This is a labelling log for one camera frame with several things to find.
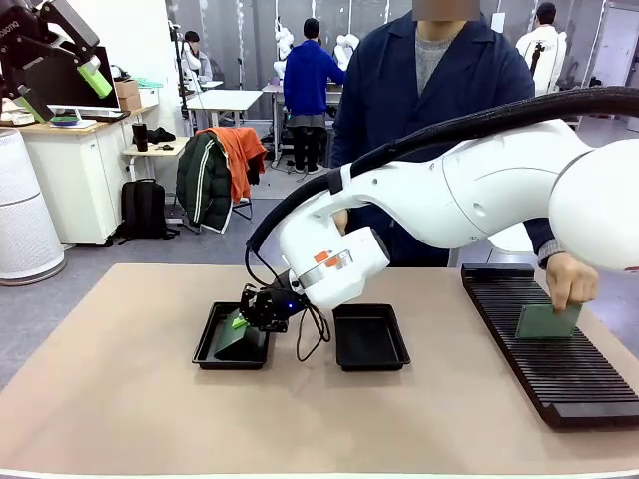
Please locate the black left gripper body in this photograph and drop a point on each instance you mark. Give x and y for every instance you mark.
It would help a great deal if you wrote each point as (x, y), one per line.
(15, 25)

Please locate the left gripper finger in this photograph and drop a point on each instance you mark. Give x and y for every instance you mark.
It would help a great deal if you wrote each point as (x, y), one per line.
(95, 80)
(32, 105)

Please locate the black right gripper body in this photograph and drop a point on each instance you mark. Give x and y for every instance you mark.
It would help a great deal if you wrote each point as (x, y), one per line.
(272, 309)

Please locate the green circuit board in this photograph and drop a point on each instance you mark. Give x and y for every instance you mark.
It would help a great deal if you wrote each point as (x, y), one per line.
(234, 344)
(541, 323)

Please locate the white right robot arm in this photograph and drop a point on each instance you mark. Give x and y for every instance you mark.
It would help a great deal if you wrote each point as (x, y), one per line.
(474, 189)

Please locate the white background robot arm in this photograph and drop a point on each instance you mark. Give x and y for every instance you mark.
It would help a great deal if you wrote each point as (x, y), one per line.
(284, 42)
(345, 47)

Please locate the person's left forearm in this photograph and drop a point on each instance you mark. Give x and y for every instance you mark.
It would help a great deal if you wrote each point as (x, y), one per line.
(546, 239)

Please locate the black ESD tray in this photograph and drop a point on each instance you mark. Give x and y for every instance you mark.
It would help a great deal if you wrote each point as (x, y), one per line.
(208, 341)
(369, 341)

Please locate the person's right hand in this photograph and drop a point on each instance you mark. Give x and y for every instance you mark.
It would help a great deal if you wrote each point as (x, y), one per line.
(341, 220)

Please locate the person's left hand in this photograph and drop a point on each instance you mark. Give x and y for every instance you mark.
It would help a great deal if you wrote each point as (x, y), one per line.
(571, 282)

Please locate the black computer monitor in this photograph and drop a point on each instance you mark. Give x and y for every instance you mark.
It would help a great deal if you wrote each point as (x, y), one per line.
(75, 97)

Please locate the cardboard box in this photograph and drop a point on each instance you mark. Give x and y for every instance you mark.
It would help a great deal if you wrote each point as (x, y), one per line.
(127, 95)

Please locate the black tumbler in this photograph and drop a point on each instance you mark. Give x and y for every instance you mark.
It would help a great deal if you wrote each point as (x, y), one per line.
(140, 137)

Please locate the white cabinet desk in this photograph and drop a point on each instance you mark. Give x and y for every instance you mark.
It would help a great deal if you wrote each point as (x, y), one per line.
(80, 174)

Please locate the small beige side table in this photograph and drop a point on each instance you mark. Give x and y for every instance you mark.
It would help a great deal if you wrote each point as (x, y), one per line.
(160, 148)

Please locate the seated person in white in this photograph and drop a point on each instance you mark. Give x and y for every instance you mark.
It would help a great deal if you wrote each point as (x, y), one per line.
(195, 55)

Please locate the white air purifier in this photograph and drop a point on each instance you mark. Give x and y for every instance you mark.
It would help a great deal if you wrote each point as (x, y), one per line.
(25, 209)

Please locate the white table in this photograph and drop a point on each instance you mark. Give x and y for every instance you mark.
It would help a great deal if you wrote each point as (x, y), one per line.
(224, 100)

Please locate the black backpack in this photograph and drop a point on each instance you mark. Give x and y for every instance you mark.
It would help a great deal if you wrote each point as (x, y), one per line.
(144, 209)

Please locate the dark green striped jacket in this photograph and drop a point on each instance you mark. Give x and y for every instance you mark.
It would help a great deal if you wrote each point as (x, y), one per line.
(199, 179)

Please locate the orange jacket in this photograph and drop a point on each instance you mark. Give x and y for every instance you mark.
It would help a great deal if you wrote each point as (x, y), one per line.
(244, 149)

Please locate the wooden top work table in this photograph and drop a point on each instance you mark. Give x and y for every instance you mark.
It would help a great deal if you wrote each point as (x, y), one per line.
(272, 90)

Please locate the person in blue hoodie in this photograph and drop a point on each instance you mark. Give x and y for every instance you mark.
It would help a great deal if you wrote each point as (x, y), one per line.
(307, 80)

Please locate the person in navy coat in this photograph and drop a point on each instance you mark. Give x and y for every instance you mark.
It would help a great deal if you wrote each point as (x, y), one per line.
(394, 100)

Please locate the black slotted PCB rack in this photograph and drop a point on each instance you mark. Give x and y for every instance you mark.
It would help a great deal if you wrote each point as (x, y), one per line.
(549, 374)

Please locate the person in white jacket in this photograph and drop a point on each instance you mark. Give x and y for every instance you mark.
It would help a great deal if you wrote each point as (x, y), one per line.
(549, 55)

